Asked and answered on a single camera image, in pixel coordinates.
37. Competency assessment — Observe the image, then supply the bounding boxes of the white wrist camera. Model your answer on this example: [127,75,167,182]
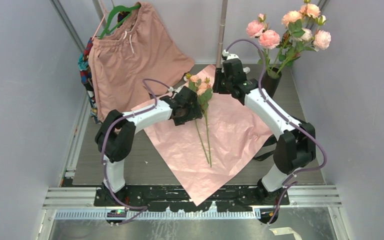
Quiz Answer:
[221,49,239,61]
[168,84,187,95]

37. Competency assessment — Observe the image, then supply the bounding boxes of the peach rose stem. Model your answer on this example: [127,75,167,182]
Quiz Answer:
[184,72,213,167]

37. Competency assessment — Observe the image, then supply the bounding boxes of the colourful patterned garment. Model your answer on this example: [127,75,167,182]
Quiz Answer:
[77,37,101,124]

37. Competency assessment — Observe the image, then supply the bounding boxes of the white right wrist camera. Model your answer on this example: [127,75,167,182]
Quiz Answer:
[221,49,239,61]

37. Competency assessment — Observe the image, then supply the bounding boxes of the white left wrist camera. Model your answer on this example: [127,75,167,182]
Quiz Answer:
[168,84,187,95]

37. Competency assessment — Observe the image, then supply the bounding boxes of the orange pink rose stem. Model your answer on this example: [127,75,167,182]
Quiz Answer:
[270,0,327,77]

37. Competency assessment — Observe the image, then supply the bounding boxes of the aluminium rail frame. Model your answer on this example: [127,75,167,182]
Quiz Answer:
[36,185,349,240]

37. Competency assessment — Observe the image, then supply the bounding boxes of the pink clothes hanger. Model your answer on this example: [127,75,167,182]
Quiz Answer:
[91,0,109,40]

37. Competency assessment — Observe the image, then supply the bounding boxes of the pink artificial rose stem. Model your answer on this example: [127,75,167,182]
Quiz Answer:
[277,11,332,71]

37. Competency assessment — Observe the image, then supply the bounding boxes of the black ribbon gold lettering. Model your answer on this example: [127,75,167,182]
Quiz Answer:
[252,134,277,162]

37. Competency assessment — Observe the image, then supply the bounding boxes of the black cylindrical vase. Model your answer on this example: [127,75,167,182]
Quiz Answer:
[261,67,282,98]

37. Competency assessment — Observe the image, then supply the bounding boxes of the green clothes hanger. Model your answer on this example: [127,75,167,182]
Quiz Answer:
[98,3,141,39]

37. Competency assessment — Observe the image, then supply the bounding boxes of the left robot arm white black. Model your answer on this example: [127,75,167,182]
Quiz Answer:
[95,86,203,197]

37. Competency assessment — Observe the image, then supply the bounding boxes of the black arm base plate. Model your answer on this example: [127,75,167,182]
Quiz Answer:
[94,184,290,214]

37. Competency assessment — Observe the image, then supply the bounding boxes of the pink wrapping paper sheet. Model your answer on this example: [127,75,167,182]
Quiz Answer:
[130,64,274,207]

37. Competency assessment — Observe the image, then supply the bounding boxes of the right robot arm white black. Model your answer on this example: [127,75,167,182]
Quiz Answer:
[213,58,316,197]

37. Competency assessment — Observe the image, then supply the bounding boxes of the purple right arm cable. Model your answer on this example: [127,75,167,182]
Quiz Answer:
[225,38,328,226]

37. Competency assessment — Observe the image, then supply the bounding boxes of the white clothes rack stand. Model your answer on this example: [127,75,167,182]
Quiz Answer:
[215,0,228,68]

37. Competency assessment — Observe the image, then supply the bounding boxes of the pink shorts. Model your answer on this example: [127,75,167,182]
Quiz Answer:
[88,2,195,122]

